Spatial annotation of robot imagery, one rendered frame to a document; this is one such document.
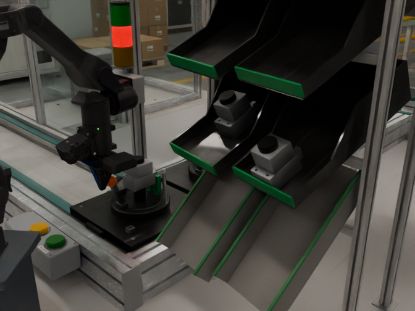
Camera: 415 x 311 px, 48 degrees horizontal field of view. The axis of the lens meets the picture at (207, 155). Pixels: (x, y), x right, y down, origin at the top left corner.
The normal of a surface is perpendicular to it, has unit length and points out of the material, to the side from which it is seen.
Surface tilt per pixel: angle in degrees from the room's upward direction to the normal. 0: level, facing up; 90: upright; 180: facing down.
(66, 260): 90
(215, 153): 25
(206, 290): 0
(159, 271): 90
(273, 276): 45
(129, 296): 90
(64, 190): 0
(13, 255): 0
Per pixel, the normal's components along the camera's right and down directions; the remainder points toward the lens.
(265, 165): -0.73, 0.60
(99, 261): -0.69, 0.28
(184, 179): 0.00, -0.92
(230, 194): -0.57, -0.49
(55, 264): 0.72, 0.27
